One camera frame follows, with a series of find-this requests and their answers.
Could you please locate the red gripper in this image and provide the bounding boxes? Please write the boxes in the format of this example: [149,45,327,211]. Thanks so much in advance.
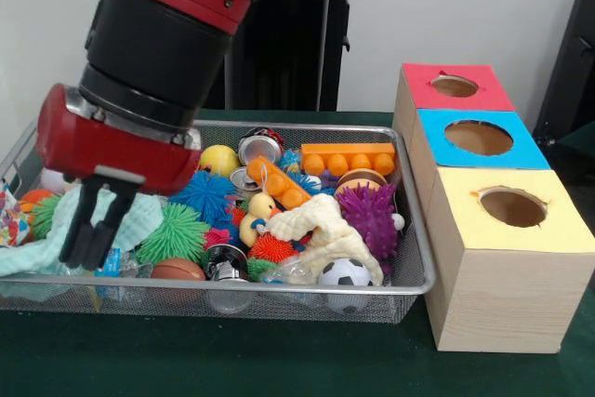
[35,83,202,272]

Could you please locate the silver mesh bin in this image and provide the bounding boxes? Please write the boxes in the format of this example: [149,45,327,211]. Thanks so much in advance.
[0,120,437,326]

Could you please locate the wooden box with three holes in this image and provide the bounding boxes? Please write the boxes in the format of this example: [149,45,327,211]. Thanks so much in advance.
[392,61,595,354]

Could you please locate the white baseball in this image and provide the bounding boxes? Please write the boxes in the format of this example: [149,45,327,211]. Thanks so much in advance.
[40,168,66,194]

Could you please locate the green spiky ball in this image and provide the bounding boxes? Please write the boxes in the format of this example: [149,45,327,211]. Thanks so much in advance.
[134,204,210,266]

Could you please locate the mint green cloth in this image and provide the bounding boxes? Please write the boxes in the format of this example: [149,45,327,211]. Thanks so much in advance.
[0,185,165,277]

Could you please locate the blue spiky ball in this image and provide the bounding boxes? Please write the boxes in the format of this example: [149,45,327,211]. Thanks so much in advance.
[169,170,239,221]

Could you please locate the yellow ball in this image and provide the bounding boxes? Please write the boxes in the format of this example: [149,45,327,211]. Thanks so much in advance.
[198,144,242,179]

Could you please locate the short orange toy brick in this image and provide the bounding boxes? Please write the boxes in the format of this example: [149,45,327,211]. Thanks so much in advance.
[245,155,313,210]

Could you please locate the cream yellow cloth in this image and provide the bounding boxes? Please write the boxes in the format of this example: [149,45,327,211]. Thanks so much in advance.
[268,192,385,287]

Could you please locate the small soccer ball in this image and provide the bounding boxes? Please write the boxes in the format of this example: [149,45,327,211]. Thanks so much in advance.
[317,257,375,287]

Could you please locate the long orange toy brick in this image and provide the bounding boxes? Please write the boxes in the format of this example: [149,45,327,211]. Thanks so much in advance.
[299,141,397,178]

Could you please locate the purple spiky toy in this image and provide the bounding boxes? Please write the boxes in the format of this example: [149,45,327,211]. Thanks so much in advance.
[335,181,406,262]

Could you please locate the black upright panel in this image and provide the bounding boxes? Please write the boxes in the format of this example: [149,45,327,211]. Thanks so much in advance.
[532,0,595,140]

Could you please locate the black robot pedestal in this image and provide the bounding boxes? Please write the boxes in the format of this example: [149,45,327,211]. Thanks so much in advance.
[204,0,373,112]

